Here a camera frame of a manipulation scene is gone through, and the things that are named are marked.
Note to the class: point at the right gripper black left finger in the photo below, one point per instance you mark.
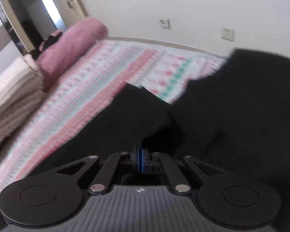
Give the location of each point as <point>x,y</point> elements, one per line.
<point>114,169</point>

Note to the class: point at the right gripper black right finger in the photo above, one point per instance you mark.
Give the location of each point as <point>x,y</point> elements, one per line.
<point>164,164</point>

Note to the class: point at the black pants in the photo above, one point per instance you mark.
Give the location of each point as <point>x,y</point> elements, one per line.
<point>237,118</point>

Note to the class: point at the red green patterned bedspread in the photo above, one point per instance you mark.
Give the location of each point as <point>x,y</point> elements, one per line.
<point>89,86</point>

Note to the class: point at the beige striped shirt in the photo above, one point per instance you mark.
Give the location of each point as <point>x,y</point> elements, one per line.
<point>21,92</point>

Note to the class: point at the mauve pink quilt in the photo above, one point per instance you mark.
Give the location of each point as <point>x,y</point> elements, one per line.
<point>71,46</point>

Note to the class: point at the cream door with handle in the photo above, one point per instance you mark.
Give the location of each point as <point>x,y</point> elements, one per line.
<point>70,11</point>

